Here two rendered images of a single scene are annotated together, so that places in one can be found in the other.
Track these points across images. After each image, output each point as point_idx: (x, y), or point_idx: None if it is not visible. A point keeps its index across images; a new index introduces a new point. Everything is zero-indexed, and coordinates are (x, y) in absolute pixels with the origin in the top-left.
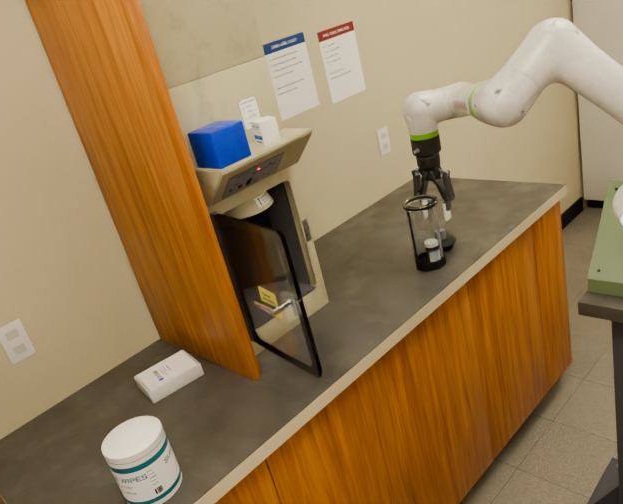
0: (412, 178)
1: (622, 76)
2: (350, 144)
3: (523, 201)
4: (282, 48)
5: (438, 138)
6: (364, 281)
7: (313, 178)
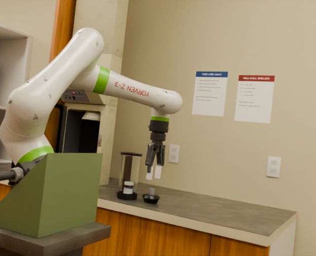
0: (297, 214)
1: (57, 56)
2: (239, 152)
3: (227, 222)
4: (209, 76)
5: (156, 122)
6: (115, 190)
7: (200, 156)
